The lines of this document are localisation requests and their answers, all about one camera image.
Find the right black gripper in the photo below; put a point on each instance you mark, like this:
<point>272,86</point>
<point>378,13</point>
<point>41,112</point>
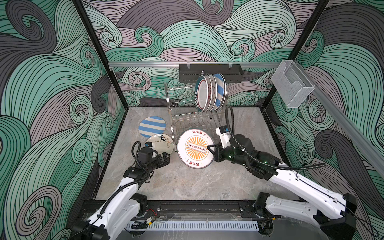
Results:
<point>222,152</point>

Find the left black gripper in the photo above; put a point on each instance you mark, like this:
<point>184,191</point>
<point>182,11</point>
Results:
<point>161,162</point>

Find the orange sun plate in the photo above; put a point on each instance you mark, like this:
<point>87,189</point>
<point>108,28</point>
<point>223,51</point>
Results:
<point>192,148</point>

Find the white plate cloud emblem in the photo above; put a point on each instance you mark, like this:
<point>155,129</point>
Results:
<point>214,92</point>

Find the green rimmed white plate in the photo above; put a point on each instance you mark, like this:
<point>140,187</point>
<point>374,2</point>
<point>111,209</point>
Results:
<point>201,93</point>

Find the white plate red characters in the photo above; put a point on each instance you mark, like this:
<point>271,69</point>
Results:
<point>210,92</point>

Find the blue striped plate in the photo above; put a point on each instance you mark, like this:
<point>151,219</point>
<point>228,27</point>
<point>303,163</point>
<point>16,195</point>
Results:
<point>151,126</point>
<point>221,90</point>

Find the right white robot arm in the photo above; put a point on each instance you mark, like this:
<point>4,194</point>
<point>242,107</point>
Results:
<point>331,212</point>

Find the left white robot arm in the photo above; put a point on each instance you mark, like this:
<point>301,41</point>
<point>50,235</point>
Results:
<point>125,203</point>

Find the white plate black squiggle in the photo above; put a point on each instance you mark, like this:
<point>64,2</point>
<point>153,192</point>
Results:
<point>160,143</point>

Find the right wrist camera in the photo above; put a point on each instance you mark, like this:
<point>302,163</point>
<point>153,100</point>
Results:
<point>224,135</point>

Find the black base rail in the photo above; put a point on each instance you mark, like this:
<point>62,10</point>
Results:
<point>245,208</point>

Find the steel wire dish rack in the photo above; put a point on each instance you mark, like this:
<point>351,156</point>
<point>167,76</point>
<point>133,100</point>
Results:
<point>184,115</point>

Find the white slotted cable duct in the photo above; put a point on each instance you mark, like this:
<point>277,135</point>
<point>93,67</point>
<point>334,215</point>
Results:
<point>199,226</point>

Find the black perforated wall shelf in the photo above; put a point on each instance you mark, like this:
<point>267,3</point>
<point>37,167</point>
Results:
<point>190,75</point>

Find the clear acrylic wall box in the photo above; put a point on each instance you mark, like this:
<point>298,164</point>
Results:
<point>292,83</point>

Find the aluminium wall rail back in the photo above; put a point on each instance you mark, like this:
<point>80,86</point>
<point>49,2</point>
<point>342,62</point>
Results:
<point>152,64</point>

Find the aluminium wall rail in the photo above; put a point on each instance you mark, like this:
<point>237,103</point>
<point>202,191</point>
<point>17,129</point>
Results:
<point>152,64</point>
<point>347,109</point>

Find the aluminium wall rail right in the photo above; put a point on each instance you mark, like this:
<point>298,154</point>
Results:
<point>347,109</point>

